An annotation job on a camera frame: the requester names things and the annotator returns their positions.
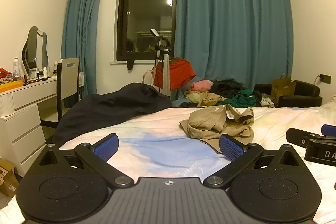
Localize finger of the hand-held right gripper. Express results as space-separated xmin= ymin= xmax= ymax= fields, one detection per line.
xmin=321 ymin=124 xmax=336 ymax=137
xmin=286 ymin=128 xmax=336 ymax=151

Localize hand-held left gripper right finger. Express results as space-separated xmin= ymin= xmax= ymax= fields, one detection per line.
xmin=203 ymin=133 xmax=300 ymax=189

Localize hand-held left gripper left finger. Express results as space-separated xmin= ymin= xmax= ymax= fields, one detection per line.
xmin=39 ymin=133 xmax=134 ymax=189

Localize khaki pants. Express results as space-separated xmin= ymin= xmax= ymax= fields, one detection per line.
xmin=180 ymin=104 xmax=255 ymax=154

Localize black clothes pile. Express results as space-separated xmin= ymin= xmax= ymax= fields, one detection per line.
xmin=211 ymin=78 xmax=247 ymax=98

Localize black armchair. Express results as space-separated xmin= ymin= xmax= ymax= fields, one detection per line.
xmin=253 ymin=80 xmax=323 ymax=108

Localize dark jacket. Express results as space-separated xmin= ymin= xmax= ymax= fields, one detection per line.
xmin=51 ymin=82 xmax=172 ymax=147

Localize green garment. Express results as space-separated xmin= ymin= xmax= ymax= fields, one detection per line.
xmin=226 ymin=89 xmax=259 ymax=108

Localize brown paper bag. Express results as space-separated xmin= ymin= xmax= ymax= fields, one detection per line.
xmin=271 ymin=74 xmax=297 ymax=104

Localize pastel bed duvet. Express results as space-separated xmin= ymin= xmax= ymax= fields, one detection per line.
xmin=0 ymin=102 xmax=336 ymax=224

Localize beige yellow cloth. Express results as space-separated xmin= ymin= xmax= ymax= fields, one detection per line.
xmin=184 ymin=90 xmax=227 ymax=107

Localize pink cloth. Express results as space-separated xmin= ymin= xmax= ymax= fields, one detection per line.
xmin=189 ymin=80 xmax=214 ymax=92

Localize white-backed chair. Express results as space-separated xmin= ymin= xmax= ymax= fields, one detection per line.
xmin=39 ymin=58 xmax=80 ymax=135

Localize white vanity desk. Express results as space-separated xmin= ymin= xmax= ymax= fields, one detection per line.
xmin=0 ymin=74 xmax=62 ymax=174

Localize red cloth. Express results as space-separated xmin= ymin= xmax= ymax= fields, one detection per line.
xmin=154 ymin=57 xmax=196 ymax=90

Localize garment steamer stand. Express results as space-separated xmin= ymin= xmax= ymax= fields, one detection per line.
xmin=150 ymin=28 xmax=173 ymax=97

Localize cardboard box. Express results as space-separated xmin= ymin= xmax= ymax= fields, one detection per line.
xmin=0 ymin=158 xmax=20 ymax=197

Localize orange box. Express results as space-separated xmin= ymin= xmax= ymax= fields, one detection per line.
xmin=0 ymin=80 xmax=24 ymax=93

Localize wide blue curtain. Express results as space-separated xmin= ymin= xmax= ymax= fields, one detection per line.
xmin=175 ymin=0 xmax=294 ymax=107

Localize narrow blue curtain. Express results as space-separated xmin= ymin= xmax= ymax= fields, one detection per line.
xmin=61 ymin=0 xmax=109 ymax=109

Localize wavy vanity mirror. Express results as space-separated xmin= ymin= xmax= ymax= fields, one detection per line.
xmin=22 ymin=26 xmax=49 ymax=73

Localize dark window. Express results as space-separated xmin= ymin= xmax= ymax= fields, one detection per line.
xmin=115 ymin=0 xmax=177 ymax=62

